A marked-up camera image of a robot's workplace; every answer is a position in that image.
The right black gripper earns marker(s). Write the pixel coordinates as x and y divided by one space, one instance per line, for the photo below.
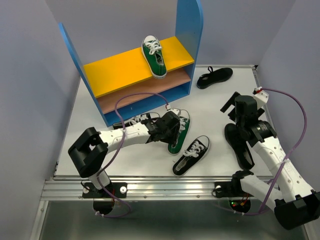
232 101

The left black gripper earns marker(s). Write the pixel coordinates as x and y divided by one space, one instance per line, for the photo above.
172 139

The black canvas sneaker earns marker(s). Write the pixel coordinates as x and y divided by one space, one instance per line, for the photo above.
195 152
139 118

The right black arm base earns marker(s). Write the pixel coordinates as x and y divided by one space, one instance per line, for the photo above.
227 189

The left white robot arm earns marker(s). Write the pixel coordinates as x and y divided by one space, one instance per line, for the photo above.
89 150

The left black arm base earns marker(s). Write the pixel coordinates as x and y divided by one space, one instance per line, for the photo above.
118 189

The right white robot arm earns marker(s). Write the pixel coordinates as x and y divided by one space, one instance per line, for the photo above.
293 201

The black slip-on shoe far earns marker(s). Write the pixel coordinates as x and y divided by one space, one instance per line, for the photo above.
213 77

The black leather shoe right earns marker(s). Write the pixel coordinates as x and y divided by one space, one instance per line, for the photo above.
239 146

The yellow upper shelf board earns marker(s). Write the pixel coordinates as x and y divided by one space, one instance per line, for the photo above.
130 67

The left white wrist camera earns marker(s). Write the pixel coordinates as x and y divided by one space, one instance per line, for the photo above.
176 111

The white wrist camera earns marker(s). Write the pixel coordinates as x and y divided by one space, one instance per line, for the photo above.
176 111
260 95

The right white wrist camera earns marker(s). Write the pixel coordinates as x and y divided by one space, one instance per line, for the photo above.
260 95

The blue shoe shelf frame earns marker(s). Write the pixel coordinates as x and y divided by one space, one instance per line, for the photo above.
188 30

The aluminium mounting rail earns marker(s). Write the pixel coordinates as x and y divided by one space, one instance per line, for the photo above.
140 188

